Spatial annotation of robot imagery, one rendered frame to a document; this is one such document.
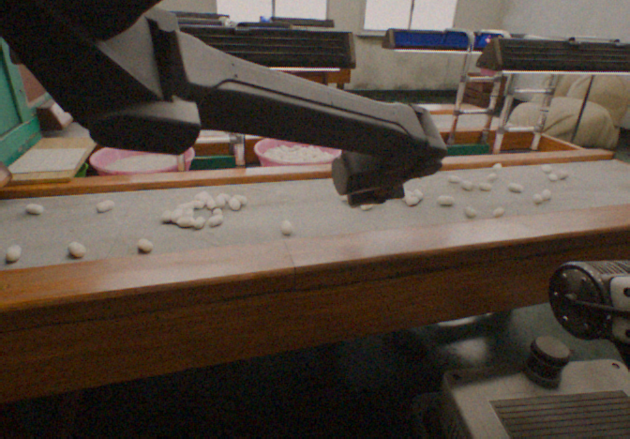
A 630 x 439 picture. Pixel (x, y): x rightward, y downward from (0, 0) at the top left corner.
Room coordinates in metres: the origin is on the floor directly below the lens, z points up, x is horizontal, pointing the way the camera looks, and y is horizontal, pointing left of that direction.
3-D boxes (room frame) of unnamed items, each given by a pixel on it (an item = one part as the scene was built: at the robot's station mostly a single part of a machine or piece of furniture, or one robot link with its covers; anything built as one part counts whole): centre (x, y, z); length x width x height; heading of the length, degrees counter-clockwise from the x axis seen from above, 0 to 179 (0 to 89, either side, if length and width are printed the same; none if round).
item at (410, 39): (1.63, -0.52, 1.08); 0.62 x 0.08 x 0.07; 107
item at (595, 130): (3.38, -2.10, 0.40); 0.74 x 0.56 x 0.38; 109
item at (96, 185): (1.04, -0.15, 0.71); 1.81 x 0.05 x 0.11; 107
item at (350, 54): (0.80, 0.24, 1.08); 0.62 x 0.08 x 0.07; 107
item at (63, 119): (1.26, 0.84, 0.83); 0.30 x 0.06 x 0.07; 17
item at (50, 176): (0.96, 0.69, 0.77); 0.33 x 0.15 x 0.01; 17
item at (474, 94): (6.28, -2.54, 0.32); 0.42 x 0.42 x 0.64; 18
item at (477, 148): (1.55, -0.55, 0.90); 0.20 x 0.19 x 0.45; 107
